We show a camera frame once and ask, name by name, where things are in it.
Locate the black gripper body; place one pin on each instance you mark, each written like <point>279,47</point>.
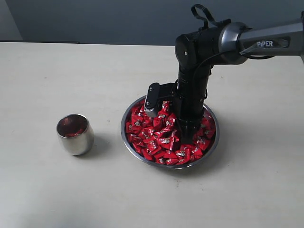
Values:
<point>190,93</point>

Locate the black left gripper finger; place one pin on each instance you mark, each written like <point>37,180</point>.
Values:
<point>187,131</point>

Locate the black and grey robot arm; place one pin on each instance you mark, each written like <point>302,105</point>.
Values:
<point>223,43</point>

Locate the stainless steel bowl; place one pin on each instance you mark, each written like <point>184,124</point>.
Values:
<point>129,147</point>

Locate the pile of red wrapped candies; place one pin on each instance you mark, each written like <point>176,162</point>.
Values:
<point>158,139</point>

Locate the stainless steel cup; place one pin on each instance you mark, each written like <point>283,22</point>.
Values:
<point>79,144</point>

